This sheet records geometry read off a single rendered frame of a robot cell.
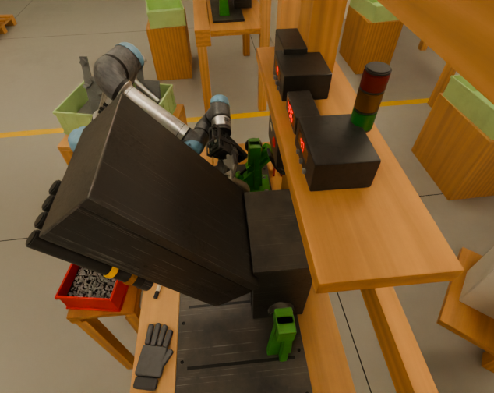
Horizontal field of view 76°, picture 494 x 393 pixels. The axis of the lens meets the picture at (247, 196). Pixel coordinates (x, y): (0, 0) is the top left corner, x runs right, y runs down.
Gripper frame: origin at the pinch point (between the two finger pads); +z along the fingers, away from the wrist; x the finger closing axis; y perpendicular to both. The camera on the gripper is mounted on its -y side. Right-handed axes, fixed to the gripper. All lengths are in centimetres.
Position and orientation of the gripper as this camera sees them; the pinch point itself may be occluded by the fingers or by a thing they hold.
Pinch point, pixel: (229, 178)
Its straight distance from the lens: 112.4
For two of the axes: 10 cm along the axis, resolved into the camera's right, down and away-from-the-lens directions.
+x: 7.0, -3.6, -6.1
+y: -7.0, -2.4, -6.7
